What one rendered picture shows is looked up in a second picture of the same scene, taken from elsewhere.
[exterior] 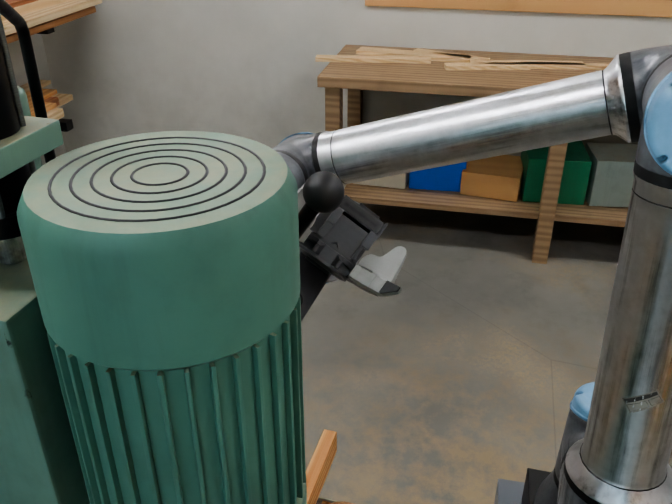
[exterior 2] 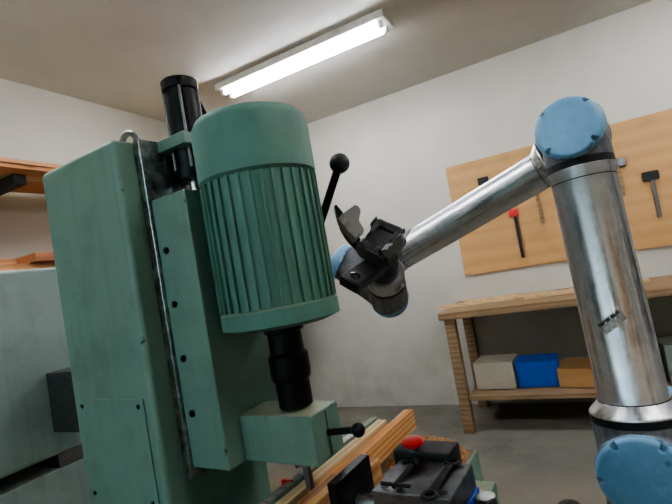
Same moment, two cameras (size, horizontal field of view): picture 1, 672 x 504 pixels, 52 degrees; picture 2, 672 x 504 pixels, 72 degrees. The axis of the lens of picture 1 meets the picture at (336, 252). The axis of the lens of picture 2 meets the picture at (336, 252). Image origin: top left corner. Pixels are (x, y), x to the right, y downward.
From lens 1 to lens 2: 0.51 m
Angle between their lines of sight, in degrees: 35
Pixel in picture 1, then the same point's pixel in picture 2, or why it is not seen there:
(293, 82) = (428, 331)
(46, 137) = not seen: hidden behind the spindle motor
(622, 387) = (593, 316)
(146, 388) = (232, 184)
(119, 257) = (218, 114)
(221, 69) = (382, 330)
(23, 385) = (189, 224)
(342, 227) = (379, 234)
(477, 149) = (471, 216)
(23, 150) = not seen: hidden behind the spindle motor
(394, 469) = not seen: outside the picture
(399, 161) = (430, 238)
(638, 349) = (591, 281)
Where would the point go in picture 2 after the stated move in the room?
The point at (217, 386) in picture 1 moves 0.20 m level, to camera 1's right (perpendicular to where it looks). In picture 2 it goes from (262, 179) to (411, 143)
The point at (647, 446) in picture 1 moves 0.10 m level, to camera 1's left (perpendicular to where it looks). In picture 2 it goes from (632, 360) to (568, 367)
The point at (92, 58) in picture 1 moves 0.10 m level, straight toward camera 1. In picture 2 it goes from (308, 336) to (308, 337)
